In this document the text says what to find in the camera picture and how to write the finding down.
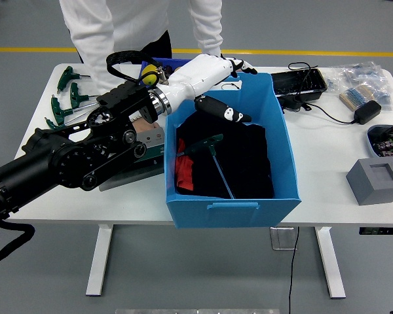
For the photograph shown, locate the person's right hand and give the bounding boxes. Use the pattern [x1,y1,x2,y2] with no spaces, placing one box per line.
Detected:
[130,118,160,135]

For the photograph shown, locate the thin black cord loop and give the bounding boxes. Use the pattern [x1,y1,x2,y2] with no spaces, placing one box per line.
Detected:
[288,61,318,82]

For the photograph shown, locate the metal floor plate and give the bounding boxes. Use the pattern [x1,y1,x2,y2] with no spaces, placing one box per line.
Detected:
[270,227,299,251]

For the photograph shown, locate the small dark blue bin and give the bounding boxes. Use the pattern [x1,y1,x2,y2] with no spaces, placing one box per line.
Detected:
[150,58,193,71]

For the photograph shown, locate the red cloth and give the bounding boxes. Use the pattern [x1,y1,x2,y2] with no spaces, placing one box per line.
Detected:
[175,137,195,191]

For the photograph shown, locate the yellow ball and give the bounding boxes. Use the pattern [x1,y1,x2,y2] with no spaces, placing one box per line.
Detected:
[141,64,159,86]

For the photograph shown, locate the black cloth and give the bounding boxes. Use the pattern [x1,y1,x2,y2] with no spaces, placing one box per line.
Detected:
[175,111,276,200]

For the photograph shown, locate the black table control panel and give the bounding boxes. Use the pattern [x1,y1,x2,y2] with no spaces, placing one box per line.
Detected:
[358,227,393,236]

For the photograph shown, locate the white table leg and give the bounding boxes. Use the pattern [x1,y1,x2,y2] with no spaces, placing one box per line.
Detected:
[314,226,347,300]
[85,224,115,298]

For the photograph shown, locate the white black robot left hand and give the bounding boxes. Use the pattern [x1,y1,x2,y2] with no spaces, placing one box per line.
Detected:
[157,54,258,124]

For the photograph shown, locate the black plastic tray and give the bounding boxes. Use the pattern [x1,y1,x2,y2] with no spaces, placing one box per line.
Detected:
[270,67,329,103]

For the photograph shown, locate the large green T-handle wrench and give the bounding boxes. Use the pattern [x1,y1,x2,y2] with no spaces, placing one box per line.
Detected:
[176,133,236,200]

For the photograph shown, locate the person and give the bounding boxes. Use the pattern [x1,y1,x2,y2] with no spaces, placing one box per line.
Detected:
[58,0,224,135]

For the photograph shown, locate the grey green metal tool holder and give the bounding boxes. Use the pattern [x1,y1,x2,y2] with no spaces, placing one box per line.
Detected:
[98,126,166,192]

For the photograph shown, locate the clear plastic parts bags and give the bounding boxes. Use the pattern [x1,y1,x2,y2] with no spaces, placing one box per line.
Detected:
[327,61,393,112]

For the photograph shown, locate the grey blue bowl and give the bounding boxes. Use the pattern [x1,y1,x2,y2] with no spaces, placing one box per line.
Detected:
[366,124,393,171]

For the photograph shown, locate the taped resistor strip bundle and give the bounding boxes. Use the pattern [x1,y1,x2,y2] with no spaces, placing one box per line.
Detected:
[339,84,377,113]

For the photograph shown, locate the large blue plastic box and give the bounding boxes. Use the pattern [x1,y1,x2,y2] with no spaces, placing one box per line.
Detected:
[163,71,302,229]

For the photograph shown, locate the black adapter cable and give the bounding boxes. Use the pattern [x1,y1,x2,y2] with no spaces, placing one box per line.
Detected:
[303,101,358,126]

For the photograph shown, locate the grey foam block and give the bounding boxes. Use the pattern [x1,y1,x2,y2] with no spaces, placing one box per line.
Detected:
[346,158,393,207]

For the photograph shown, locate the black plug block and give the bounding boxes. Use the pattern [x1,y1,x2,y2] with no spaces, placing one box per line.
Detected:
[280,96,312,112]

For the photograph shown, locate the pile of electronic parts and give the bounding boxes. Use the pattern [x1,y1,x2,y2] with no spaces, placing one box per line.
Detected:
[371,126,393,164]

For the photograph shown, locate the black power adapter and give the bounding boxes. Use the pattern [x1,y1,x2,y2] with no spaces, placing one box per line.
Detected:
[353,100,383,126]

